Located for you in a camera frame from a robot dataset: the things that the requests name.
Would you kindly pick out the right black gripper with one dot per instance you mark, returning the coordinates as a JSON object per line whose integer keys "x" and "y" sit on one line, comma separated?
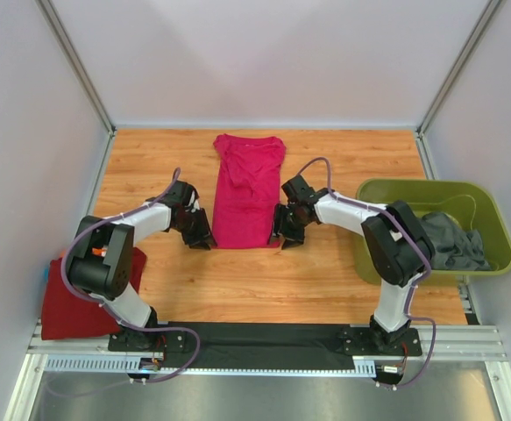
{"x": 290, "y": 239}

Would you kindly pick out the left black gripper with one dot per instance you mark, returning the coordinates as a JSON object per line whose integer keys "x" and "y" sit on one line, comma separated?
{"x": 203, "y": 235}

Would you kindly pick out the pink t-shirt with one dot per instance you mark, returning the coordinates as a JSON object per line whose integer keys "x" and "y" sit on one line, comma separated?
{"x": 247, "y": 190}

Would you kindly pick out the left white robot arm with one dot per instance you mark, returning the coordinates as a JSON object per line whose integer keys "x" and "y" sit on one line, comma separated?
{"x": 97, "y": 265}

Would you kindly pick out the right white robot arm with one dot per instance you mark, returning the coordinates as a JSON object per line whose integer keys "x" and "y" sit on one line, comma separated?
{"x": 400, "y": 249}

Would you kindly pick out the dark red folded t-shirt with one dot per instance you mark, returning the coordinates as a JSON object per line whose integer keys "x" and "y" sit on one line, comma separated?
{"x": 64, "y": 316}

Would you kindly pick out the grey t-shirt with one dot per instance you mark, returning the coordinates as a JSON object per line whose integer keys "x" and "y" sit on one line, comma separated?
{"x": 455, "y": 249}

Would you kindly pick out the olive green plastic bin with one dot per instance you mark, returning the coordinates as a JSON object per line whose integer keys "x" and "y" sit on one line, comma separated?
{"x": 468, "y": 206}

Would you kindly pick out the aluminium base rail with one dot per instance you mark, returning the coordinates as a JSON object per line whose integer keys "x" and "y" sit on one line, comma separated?
{"x": 270, "y": 372}

